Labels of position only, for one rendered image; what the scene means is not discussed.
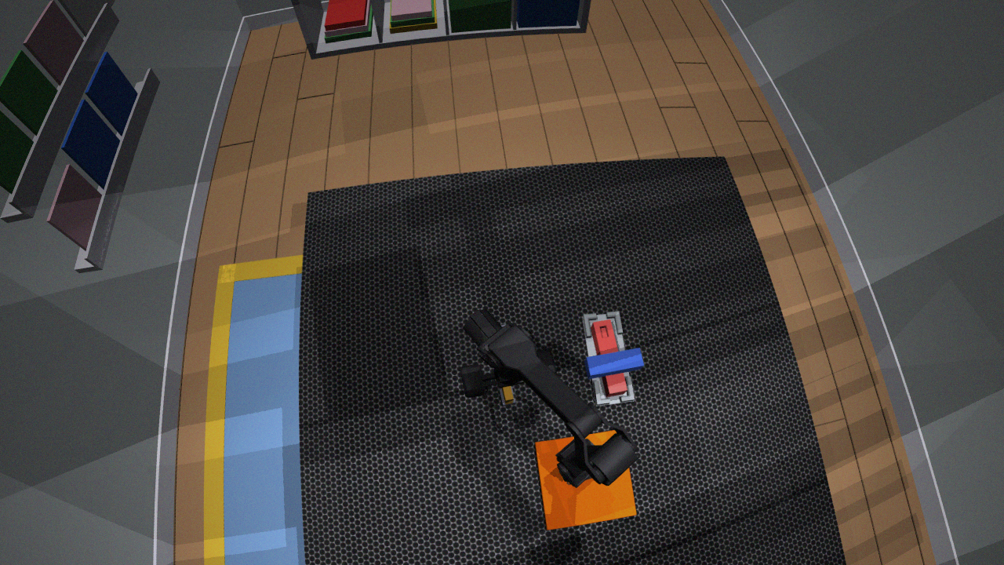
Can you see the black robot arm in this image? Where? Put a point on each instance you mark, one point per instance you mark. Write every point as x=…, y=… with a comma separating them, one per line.
x=513, y=354

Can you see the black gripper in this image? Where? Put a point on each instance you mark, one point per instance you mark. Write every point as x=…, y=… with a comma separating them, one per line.
x=475, y=383

